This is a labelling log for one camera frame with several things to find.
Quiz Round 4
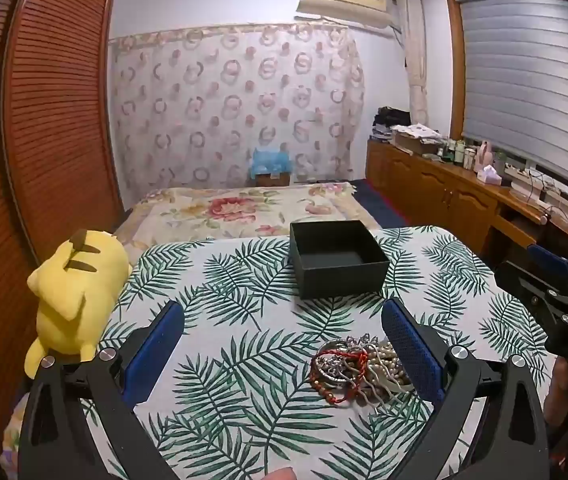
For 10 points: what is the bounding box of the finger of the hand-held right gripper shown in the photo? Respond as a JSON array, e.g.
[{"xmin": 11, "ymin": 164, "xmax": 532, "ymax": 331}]
[
  {"xmin": 494, "ymin": 260, "xmax": 567, "ymax": 323},
  {"xmin": 528, "ymin": 243, "xmax": 568, "ymax": 293}
]

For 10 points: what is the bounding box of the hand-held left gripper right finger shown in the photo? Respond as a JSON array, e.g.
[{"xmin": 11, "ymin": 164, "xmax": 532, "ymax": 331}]
[{"xmin": 381, "ymin": 297, "xmax": 549, "ymax": 480}]

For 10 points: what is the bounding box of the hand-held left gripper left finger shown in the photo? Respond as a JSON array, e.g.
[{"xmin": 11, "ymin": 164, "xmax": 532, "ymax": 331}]
[{"xmin": 19, "ymin": 300, "xmax": 187, "ymax": 480}]

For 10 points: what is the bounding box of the pale jade bangle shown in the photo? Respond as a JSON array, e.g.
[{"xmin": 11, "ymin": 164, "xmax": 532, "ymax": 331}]
[{"xmin": 359, "ymin": 365, "xmax": 415, "ymax": 407}]

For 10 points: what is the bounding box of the silver chain necklace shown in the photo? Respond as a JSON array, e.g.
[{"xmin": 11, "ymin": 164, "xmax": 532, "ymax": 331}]
[{"xmin": 345, "ymin": 335, "xmax": 381, "ymax": 358}]

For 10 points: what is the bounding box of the red cord bracelet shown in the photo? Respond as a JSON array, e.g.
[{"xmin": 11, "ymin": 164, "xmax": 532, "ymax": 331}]
[{"xmin": 310, "ymin": 350, "xmax": 371, "ymax": 404}]

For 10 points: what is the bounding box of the silver bangle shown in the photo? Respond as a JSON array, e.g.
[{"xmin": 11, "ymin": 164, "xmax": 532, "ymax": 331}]
[{"xmin": 315, "ymin": 340, "xmax": 361, "ymax": 387}]

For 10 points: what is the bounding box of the black square box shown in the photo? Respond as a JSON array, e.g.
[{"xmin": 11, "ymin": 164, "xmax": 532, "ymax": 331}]
[{"xmin": 290, "ymin": 220, "xmax": 391, "ymax": 300}]

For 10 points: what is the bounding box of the white power strip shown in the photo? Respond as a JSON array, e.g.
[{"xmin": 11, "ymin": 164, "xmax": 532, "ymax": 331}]
[{"xmin": 505, "ymin": 164, "xmax": 547, "ymax": 192}]

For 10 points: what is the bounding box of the leaf print tablecloth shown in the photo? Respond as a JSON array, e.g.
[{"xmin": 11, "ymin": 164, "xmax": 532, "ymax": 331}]
[{"xmin": 99, "ymin": 226, "xmax": 557, "ymax": 480}]

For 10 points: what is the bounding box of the pink tissue box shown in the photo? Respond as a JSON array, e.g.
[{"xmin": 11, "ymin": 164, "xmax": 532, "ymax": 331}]
[{"xmin": 477, "ymin": 165, "xmax": 503, "ymax": 186}]

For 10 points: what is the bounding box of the yellow plush toy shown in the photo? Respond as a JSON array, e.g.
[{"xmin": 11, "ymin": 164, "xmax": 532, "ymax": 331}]
[{"xmin": 24, "ymin": 228, "xmax": 133, "ymax": 378}]

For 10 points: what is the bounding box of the pink bottle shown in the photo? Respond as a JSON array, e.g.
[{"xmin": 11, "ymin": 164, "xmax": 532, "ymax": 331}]
[{"xmin": 476, "ymin": 141, "xmax": 497, "ymax": 168}]

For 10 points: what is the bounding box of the wooden sideboard cabinet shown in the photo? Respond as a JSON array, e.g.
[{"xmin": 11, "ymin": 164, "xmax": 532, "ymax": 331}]
[{"xmin": 366, "ymin": 139, "xmax": 564, "ymax": 263}]

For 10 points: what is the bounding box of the row of small bottles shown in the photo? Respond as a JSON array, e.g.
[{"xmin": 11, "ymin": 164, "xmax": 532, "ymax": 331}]
[{"xmin": 434, "ymin": 137, "xmax": 477, "ymax": 168}]

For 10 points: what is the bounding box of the dark blue bedsheet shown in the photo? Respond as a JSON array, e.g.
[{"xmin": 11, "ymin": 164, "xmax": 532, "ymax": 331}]
[{"xmin": 351, "ymin": 179, "xmax": 411, "ymax": 232}]

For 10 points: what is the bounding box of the floral bed blanket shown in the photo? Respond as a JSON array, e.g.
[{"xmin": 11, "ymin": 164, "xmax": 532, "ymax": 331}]
[{"xmin": 114, "ymin": 182, "xmax": 382, "ymax": 250}]

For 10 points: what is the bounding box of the flat cardboard box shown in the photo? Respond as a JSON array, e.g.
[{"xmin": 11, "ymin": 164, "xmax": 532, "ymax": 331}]
[{"xmin": 391, "ymin": 125, "xmax": 447, "ymax": 156}]

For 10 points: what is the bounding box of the grey window blind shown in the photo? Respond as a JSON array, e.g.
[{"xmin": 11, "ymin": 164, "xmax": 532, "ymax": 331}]
[{"xmin": 456, "ymin": 0, "xmax": 568, "ymax": 202}]

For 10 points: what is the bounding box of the stack of folded clothes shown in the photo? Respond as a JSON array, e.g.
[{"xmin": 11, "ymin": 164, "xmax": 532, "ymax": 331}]
[{"xmin": 371, "ymin": 106, "xmax": 412, "ymax": 142}]

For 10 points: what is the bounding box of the small cardboard box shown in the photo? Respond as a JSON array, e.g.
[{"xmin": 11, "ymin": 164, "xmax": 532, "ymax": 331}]
[{"xmin": 255, "ymin": 171, "xmax": 291, "ymax": 188}]

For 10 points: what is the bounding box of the blue plastic bag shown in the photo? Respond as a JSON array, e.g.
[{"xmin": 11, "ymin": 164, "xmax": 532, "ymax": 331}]
[{"xmin": 250, "ymin": 147, "xmax": 293, "ymax": 176}]

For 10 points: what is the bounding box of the cream side curtain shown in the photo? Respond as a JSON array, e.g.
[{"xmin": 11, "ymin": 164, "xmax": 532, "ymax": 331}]
[{"xmin": 396, "ymin": 0, "xmax": 430, "ymax": 127}]

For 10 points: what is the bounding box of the circle print curtain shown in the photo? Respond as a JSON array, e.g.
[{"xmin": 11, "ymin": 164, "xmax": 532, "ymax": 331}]
[{"xmin": 108, "ymin": 25, "xmax": 367, "ymax": 202}]

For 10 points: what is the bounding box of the wooden louvred wardrobe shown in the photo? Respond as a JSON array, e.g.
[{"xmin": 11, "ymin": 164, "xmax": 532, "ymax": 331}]
[{"xmin": 0, "ymin": 0, "xmax": 126, "ymax": 461}]

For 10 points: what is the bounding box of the wall air conditioner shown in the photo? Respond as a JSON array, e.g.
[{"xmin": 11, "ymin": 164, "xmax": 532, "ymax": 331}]
[{"xmin": 296, "ymin": 0, "xmax": 401, "ymax": 37}]

